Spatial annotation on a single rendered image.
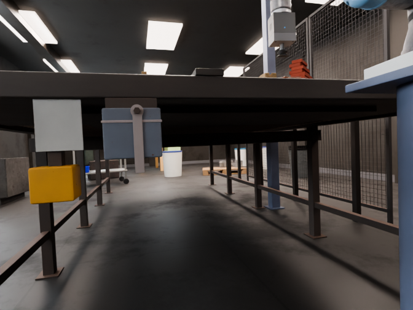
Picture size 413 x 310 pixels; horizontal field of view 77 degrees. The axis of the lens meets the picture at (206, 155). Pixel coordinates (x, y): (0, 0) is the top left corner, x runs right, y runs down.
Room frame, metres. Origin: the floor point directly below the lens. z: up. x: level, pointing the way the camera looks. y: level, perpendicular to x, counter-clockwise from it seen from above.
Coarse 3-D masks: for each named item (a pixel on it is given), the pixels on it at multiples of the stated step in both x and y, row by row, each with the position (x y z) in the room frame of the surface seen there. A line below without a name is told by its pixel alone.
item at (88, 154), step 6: (90, 150) 6.58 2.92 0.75; (90, 156) 6.58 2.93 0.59; (90, 162) 6.44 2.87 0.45; (102, 162) 6.58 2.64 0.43; (114, 162) 6.73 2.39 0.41; (90, 168) 6.43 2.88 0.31; (102, 168) 6.57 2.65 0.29; (114, 168) 6.73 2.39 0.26; (90, 174) 6.44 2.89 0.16; (102, 174) 6.57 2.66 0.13; (114, 174) 6.73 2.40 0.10
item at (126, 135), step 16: (112, 112) 0.61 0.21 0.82; (128, 112) 0.62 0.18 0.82; (144, 112) 0.63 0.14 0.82; (112, 128) 0.61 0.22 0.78; (128, 128) 0.62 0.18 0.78; (144, 128) 0.63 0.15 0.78; (160, 128) 0.64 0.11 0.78; (112, 144) 0.61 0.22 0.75; (128, 144) 0.62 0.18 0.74; (144, 144) 0.62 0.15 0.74; (160, 144) 0.63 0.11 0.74
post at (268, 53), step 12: (264, 0) 2.90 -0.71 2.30; (264, 12) 2.91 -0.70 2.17; (264, 24) 2.92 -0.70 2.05; (264, 36) 2.93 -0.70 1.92; (264, 48) 2.94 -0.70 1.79; (264, 60) 2.95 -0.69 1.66; (264, 72) 2.96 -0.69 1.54; (276, 144) 2.90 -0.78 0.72; (276, 156) 2.90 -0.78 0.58; (276, 168) 2.90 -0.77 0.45; (276, 180) 2.90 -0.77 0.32; (276, 204) 2.90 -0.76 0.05
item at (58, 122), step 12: (36, 108) 0.59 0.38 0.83; (48, 108) 0.60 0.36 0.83; (60, 108) 0.60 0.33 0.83; (72, 108) 0.61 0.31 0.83; (36, 120) 0.59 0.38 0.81; (48, 120) 0.60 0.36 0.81; (60, 120) 0.60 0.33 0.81; (72, 120) 0.61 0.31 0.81; (36, 132) 0.59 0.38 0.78; (48, 132) 0.60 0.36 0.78; (60, 132) 0.60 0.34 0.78; (72, 132) 0.61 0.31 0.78; (36, 144) 0.59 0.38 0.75; (48, 144) 0.60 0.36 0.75; (60, 144) 0.60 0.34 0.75; (72, 144) 0.61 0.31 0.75
